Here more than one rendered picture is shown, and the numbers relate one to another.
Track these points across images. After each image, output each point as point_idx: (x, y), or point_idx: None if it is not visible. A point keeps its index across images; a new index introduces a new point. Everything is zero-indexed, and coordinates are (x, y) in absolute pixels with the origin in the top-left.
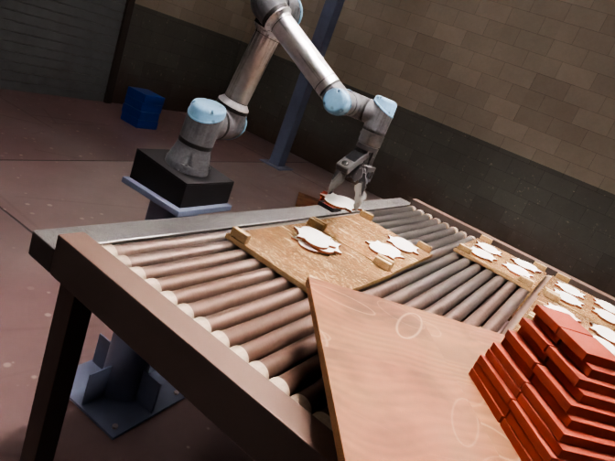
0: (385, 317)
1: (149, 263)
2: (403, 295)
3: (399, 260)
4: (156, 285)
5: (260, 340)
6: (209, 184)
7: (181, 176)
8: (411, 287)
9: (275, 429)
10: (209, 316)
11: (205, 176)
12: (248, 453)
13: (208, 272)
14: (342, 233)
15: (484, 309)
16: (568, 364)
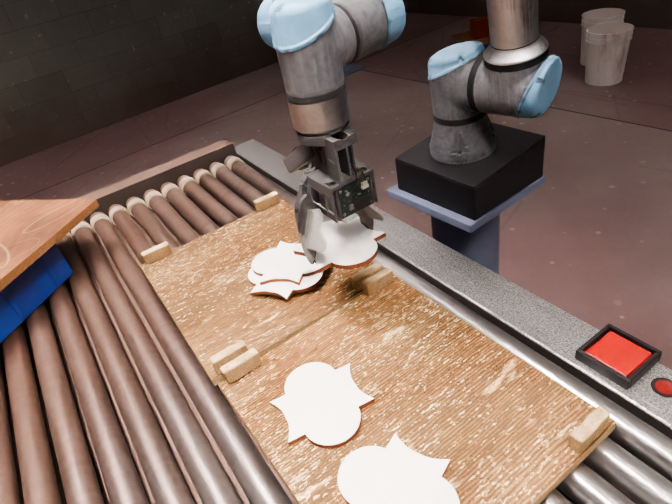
0: (14, 239)
1: (222, 179)
2: (153, 387)
3: (281, 428)
4: (182, 182)
5: (103, 227)
6: (427, 171)
7: (413, 151)
8: (177, 418)
9: None
10: (141, 205)
11: (446, 164)
12: None
13: (205, 200)
14: (374, 328)
15: None
16: None
